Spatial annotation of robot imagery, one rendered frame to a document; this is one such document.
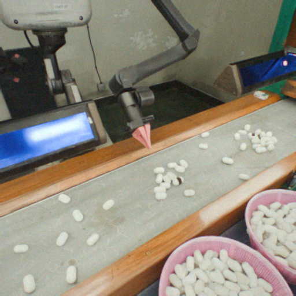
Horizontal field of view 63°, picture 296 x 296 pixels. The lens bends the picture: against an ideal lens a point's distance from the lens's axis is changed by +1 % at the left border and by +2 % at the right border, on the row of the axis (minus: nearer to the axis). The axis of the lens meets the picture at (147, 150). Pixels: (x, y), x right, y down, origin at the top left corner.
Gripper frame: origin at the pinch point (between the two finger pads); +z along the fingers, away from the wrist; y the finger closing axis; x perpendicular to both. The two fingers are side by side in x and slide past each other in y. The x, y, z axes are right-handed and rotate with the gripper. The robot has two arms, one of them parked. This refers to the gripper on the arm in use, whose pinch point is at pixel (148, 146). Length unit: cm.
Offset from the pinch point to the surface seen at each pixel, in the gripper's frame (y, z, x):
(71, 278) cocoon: -36.2, 22.6, -11.0
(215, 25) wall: 177, -108, 86
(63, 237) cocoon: -34.6, 14.3, -4.0
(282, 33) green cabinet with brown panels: 90, -27, -7
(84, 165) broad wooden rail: -19.9, -3.4, 9.9
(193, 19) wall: 178, -135, 108
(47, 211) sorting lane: -35.7, 6.2, 5.2
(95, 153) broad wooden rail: -14.2, -6.8, 12.8
